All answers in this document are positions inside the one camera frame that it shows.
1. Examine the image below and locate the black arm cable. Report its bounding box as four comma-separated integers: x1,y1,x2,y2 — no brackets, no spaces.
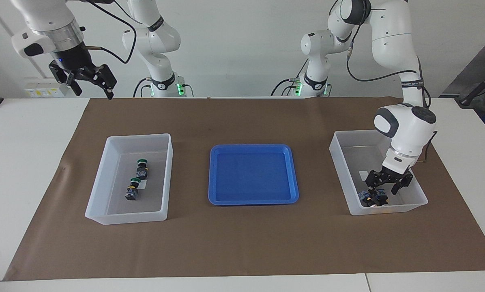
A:
345,24,438,164
66,0,138,65

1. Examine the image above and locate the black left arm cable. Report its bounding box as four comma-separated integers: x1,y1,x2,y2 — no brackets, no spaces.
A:
345,24,438,164

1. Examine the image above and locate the green push button switch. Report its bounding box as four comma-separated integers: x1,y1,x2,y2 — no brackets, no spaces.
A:
136,158,150,180
124,177,142,201

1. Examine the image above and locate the black tripod stand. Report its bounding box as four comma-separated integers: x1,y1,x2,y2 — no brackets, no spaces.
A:
455,67,485,108

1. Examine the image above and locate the white wall socket box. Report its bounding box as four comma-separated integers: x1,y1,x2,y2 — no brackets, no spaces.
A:
24,80,71,98

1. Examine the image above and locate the brown table mat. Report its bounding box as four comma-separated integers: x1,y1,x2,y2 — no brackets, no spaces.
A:
3,97,485,281

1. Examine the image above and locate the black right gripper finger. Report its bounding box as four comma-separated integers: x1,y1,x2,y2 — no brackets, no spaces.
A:
94,64,117,100
49,61,83,97

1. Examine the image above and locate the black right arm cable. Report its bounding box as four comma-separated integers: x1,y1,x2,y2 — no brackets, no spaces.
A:
66,0,138,65

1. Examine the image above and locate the blue plastic tray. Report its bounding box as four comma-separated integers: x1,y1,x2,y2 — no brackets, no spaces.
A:
208,144,300,206

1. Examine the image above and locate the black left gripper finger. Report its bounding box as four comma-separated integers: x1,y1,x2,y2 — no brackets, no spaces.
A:
366,171,379,194
392,174,414,196

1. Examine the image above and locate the translucent white plastic box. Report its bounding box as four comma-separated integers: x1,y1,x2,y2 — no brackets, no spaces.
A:
84,133,174,225
328,129,429,216

